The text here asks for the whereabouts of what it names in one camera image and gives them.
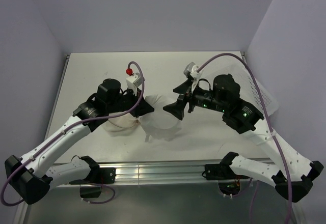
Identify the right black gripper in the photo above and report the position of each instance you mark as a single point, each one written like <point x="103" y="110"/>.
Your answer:
<point x="177" y="108"/>

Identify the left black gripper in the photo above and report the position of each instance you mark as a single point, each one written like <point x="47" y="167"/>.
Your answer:
<point x="143" y="108"/>

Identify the white bra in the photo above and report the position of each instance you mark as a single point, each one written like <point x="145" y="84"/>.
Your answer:
<point x="159" y="124"/>

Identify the round mesh laundry bag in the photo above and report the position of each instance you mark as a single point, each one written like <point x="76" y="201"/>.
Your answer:
<point x="123" y="123"/>

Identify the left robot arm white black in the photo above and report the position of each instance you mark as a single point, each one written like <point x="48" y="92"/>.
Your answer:
<point x="33" y="175"/>

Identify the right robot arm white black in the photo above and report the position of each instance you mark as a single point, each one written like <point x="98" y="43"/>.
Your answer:
<point x="289" y="169"/>

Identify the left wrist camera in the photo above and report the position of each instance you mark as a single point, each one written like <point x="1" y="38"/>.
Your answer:
<point x="135" y="80"/>

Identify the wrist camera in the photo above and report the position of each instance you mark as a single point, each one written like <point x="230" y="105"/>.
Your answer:
<point x="193" y="74"/>
<point x="135" y="80"/>

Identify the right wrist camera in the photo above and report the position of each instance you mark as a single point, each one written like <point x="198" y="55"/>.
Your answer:
<point x="193" y="74"/>

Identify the aluminium rail frame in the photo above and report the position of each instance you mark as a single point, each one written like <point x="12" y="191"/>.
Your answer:
<point x="203" y="139"/>

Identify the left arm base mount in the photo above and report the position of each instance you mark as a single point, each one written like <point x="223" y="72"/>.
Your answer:
<point x="102" y="178"/>

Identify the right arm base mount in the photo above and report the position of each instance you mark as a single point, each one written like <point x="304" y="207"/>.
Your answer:
<point x="219" y="172"/>

